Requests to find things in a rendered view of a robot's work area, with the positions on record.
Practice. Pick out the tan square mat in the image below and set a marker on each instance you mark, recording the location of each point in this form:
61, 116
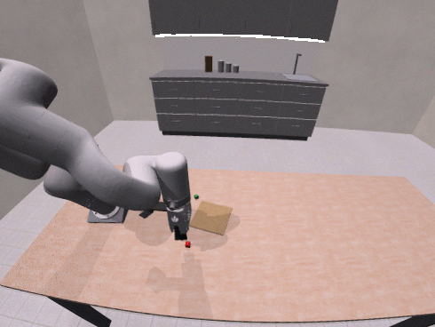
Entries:
211, 217

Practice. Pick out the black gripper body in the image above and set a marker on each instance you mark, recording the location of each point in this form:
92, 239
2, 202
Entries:
179, 217

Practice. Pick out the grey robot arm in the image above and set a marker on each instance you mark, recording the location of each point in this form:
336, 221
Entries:
27, 127

